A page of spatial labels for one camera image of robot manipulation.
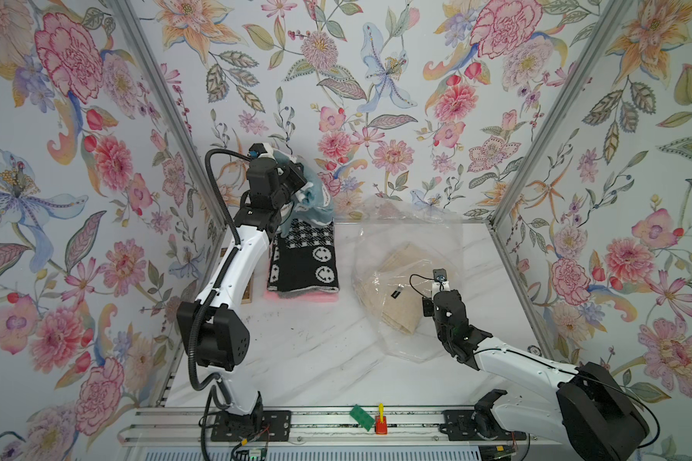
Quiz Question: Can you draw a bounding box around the clear plastic vacuum bag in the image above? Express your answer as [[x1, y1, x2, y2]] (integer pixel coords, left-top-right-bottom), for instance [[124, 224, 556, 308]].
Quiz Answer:
[[352, 197, 464, 363]]

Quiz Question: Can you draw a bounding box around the pink blanket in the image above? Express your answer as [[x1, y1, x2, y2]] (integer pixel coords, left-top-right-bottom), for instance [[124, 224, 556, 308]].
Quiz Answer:
[[263, 290, 338, 303]]

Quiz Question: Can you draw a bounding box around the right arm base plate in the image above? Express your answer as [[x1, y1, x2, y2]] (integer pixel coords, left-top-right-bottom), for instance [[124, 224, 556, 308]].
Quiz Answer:
[[438, 409, 528, 442]]

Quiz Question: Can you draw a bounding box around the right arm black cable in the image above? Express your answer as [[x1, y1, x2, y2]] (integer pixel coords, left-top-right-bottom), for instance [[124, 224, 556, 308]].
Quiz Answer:
[[475, 345, 661, 451]]

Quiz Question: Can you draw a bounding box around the green tag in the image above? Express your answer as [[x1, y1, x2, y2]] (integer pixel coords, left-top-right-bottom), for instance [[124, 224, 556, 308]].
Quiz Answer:
[[349, 405, 375, 432]]

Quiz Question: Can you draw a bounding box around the black white patterned blanket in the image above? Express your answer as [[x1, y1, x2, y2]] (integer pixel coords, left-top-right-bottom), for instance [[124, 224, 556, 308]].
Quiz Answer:
[[267, 219, 340, 297]]

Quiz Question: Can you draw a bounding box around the red yellow clip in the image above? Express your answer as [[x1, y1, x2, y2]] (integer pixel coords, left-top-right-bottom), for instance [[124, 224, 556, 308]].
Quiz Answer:
[[374, 403, 388, 435]]

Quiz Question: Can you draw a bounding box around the wooden chessboard box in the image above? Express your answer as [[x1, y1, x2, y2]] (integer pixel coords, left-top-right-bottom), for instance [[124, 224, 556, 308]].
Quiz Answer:
[[217, 247, 256, 308]]

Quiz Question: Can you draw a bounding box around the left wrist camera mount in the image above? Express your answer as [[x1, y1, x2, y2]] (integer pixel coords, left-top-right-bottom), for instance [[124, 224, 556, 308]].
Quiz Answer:
[[248, 143, 276, 161]]

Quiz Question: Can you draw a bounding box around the cream blanket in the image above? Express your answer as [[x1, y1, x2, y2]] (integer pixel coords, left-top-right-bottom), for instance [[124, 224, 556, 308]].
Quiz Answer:
[[354, 243, 447, 335]]

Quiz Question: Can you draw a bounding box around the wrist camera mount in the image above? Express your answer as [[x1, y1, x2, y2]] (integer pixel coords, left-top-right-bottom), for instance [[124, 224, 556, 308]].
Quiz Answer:
[[248, 143, 276, 161], [432, 268, 451, 296]]

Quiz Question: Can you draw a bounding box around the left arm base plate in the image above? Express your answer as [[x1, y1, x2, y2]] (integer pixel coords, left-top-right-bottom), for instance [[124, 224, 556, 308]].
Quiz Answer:
[[209, 410, 292, 442]]

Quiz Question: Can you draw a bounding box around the small circuit board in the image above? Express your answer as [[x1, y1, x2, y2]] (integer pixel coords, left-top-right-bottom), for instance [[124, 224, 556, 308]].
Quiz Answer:
[[231, 444, 267, 461]]

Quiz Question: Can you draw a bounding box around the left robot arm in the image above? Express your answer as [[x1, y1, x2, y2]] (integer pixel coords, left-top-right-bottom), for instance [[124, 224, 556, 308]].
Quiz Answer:
[[177, 149, 307, 420]]

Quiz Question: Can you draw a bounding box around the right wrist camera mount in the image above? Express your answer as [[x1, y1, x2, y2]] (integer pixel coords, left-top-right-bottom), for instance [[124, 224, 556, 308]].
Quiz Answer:
[[432, 268, 451, 296]]

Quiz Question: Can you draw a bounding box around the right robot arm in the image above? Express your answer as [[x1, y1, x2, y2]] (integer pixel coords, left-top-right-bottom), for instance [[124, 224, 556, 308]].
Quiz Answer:
[[422, 288, 660, 460]]

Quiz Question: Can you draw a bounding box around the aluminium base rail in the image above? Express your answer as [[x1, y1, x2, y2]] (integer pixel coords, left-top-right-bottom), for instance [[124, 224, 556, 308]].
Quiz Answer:
[[117, 404, 612, 448]]

